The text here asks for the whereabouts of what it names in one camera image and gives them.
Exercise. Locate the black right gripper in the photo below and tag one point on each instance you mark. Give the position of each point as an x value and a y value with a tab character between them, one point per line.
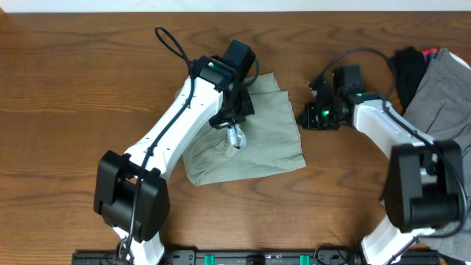
308	115

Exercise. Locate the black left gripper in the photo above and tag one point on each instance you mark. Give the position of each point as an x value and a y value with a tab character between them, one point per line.
224	122

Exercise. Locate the khaki green shorts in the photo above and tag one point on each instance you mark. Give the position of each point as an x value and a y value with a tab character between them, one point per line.
273	141

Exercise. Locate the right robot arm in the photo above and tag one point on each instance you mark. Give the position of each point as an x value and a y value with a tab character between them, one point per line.
424	195

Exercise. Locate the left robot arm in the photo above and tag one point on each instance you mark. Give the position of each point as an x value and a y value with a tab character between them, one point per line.
131	193

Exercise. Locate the black garment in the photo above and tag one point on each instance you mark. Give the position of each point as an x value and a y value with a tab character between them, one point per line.
410	67

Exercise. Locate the grey shorts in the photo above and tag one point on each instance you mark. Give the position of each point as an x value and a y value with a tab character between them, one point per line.
441	106

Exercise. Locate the red garment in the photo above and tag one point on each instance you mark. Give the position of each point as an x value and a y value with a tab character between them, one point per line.
428	52

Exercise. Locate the light blue garment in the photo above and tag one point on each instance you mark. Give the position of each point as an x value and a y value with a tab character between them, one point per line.
459	60

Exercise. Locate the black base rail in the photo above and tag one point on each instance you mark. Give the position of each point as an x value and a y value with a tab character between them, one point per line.
320	257

